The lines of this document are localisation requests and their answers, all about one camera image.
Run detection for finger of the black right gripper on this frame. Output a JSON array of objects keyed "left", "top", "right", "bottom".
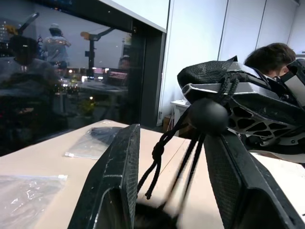
[{"left": 227, "top": 59, "right": 305, "bottom": 108}]

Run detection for finger of the black lattice right gripper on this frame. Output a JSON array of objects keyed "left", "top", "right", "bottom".
[{"left": 182, "top": 82, "right": 305, "bottom": 160}]

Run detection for dark framed window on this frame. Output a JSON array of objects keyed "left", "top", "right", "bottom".
[{"left": 0, "top": 0, "right": 167, "bottom": 157}]

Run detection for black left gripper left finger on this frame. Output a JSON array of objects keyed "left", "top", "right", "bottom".
[{"left": 68, "top": 123, "right": 141, "bottom": 229}]

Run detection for clear zip bag, dark contents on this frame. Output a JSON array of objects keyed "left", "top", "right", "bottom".
[{"left": 64, "top": 126, "right": 125, "bottom": 160}]

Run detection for black drawstring pouch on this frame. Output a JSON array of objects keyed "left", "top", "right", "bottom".
[{"left": 137, "top": 55, "right": 240, "bottom": 229}]

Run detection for person with dark hair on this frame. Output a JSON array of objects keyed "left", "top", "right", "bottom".
[{"left": 244, "top": 42, "right": 297, "bottom": 81}]

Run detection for clear empty zip bag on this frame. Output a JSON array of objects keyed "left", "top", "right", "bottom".
[{"left": 0, "top": 174, "right": 68, "bottom": 229}]

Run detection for white low cabinet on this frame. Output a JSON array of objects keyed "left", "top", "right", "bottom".
[{"left": 170, "top": 100, "right": 192, "bottom": 136}]

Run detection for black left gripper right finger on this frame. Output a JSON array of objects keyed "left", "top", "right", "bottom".
[{"left": 203, "top": 132, "right": 305, "bottom": 229}]

